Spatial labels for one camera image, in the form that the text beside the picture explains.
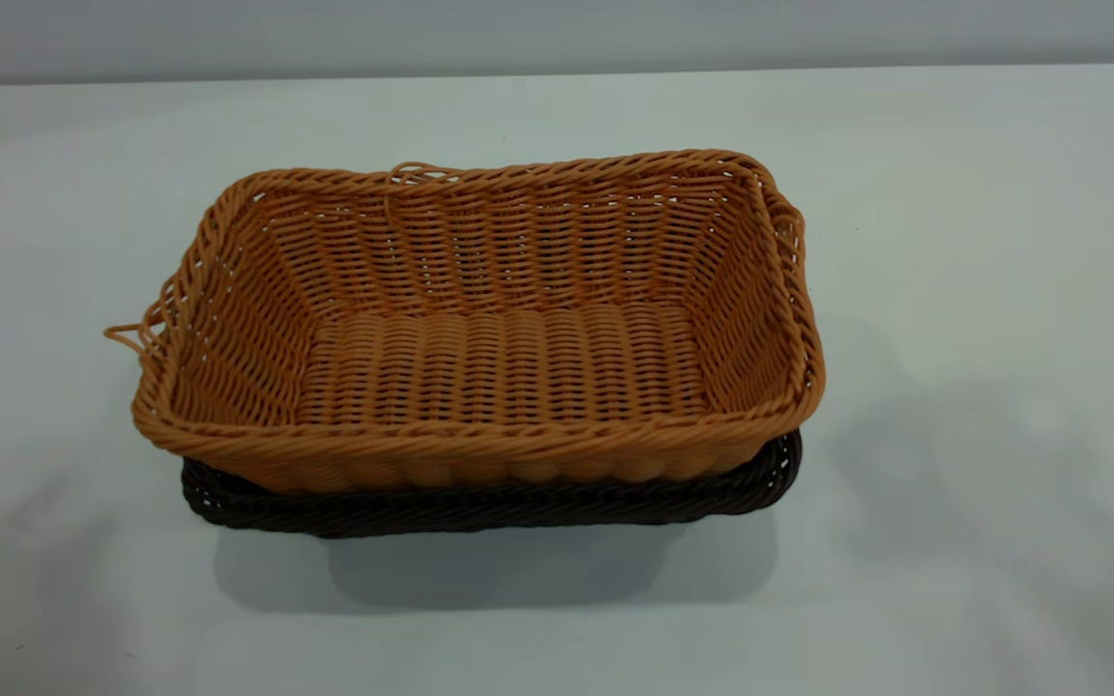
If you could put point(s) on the orange woven plastic basket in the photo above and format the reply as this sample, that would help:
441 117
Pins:
509 367

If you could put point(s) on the black woven plastic basket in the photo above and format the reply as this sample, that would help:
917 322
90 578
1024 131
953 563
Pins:
480 507

